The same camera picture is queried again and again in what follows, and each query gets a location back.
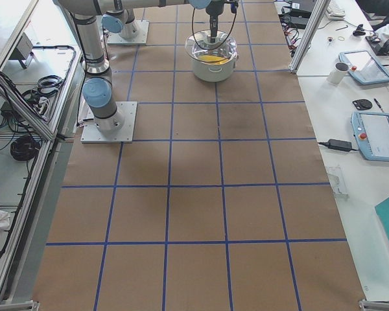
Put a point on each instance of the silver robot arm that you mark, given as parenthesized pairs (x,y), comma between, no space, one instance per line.
(121,23)
(97,88)

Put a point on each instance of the far blue teach pendant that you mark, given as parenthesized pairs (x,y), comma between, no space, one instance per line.
(365,68)

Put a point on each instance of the black power adapter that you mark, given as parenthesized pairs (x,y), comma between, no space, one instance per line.
(340,145)

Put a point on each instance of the white mug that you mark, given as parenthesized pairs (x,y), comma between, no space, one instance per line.
(338,73)

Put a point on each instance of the near blue teach pendant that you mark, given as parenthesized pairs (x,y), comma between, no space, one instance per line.
(371,131)

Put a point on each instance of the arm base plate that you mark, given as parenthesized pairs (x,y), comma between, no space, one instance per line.
(135,33)
(118,128)

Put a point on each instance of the aluminium frame post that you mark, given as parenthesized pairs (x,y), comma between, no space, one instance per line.
(314,21)

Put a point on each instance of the glass pot lid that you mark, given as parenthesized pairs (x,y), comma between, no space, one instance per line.
(198,44)

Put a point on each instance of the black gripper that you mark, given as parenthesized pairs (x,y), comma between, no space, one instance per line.
(212,8)

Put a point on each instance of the blue teach pendant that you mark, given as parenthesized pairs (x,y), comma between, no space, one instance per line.
(365,68)
(371,131)

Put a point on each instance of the black computer mouse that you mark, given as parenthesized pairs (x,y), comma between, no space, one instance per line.
(362,104)

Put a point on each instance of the yellow plastic corn cob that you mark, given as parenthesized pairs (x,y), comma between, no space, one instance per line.
(212,59)

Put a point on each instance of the brown grid table mat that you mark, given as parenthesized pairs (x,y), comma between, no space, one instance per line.
(221,201)

